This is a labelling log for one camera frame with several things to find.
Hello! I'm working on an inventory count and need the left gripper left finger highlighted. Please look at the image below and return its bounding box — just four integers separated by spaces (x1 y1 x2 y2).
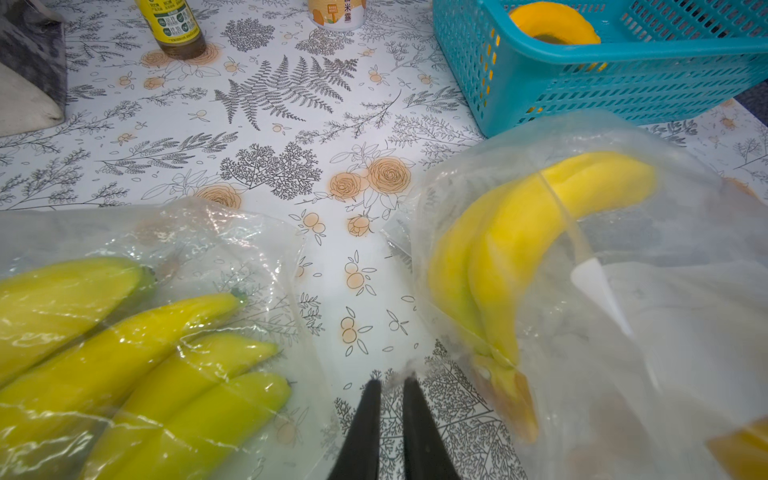
327 380 382 480

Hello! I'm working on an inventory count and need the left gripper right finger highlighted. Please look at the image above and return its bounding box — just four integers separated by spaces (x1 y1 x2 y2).
403 376 460 480

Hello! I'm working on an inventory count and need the banana bunch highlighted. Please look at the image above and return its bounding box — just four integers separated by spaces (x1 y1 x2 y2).
0 256 293 480
427 151 768 480

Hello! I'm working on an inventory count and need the clear zip-top bag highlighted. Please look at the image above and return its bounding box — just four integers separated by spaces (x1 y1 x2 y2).
383 109 768 480
1 199 338 479

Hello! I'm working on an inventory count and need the single orange banana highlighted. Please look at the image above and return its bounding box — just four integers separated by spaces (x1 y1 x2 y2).
508 1 601 45

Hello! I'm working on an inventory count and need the beige canvas tote bag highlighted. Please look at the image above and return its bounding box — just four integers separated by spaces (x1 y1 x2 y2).
1 0 67 137

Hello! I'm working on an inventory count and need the small yellow tin can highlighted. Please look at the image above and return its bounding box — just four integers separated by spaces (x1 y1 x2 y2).
307 0 367 32

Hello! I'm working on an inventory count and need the teal plastic basket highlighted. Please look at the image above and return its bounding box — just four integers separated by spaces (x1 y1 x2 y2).
433 1 767 137

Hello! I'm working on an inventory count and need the small brown sauce bottle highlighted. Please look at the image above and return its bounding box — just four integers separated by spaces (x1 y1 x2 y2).
135 0 206 60

